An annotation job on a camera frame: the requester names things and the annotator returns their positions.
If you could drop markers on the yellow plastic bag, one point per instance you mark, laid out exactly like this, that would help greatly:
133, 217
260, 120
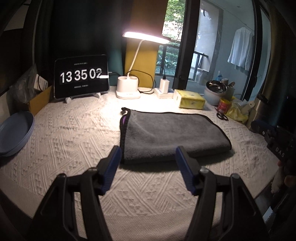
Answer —
235, 110

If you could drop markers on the stainless steel bowl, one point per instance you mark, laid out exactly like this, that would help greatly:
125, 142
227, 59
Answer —
216, 86

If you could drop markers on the red tin can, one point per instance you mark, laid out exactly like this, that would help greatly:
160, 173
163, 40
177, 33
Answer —
223, 106

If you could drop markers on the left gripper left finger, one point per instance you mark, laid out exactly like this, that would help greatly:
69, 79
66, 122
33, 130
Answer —
106, 170

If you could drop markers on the tablet showing clock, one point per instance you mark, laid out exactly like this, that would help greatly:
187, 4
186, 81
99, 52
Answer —
80, 76

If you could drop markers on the cardboard box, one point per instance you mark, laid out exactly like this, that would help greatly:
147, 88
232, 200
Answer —
40, 100

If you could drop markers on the yellow curtain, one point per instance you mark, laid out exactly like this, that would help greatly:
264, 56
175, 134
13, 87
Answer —
145, 17

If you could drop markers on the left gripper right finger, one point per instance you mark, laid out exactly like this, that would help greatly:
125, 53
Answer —
189, 169

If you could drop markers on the purple and grey towel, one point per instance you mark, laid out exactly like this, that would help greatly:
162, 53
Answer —
153, 137

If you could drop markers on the stainless steel thermos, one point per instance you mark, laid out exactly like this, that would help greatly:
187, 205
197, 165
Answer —
256, 113

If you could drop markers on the yellow tissue pack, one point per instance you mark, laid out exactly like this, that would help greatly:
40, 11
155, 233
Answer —
188, 99

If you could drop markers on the white ceramic bowl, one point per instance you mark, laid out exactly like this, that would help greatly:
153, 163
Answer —
213, 98

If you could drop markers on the clear plastic bag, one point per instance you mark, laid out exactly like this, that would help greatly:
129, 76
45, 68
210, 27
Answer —
23, 90

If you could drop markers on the white power adapter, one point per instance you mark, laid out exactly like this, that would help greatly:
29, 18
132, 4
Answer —
164, 86

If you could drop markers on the blue plastic plate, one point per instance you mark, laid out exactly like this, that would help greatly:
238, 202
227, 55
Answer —
15, 132

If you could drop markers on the white hanging shirt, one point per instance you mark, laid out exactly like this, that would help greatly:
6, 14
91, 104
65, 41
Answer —
242, 49

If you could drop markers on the dark green curtain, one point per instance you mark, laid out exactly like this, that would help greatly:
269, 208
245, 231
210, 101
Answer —
80, 28

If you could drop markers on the black scissors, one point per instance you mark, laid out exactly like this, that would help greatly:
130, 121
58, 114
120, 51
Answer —
221, 116

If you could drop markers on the white knitted tablecloth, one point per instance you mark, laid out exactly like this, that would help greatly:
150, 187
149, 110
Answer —
148, 199

